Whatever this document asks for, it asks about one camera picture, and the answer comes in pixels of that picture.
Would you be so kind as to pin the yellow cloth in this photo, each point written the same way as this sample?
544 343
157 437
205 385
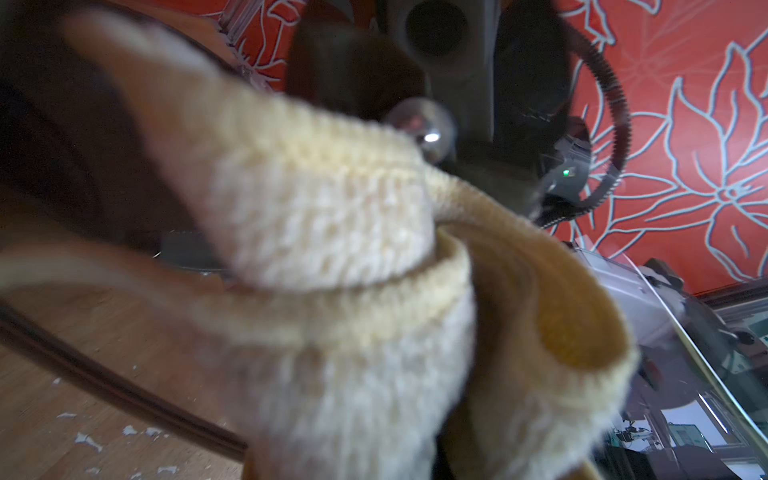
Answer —
385 310

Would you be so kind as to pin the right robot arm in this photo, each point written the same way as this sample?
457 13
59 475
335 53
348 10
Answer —
634 131

